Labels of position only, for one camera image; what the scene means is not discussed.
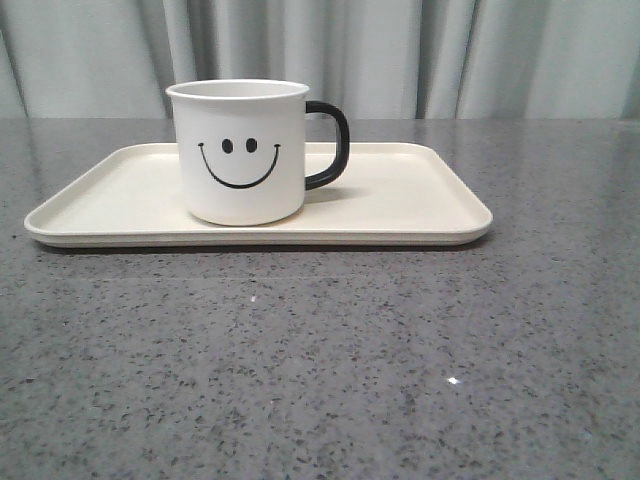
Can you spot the white smiley mug black handle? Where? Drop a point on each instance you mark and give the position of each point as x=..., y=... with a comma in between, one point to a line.
x=241, y=146

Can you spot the cream rectangular plastic tray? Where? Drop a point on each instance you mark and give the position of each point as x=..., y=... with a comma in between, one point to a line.
x=390, y=194

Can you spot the pale grey-green curtain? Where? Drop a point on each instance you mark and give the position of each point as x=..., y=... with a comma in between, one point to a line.
x=373, y=59

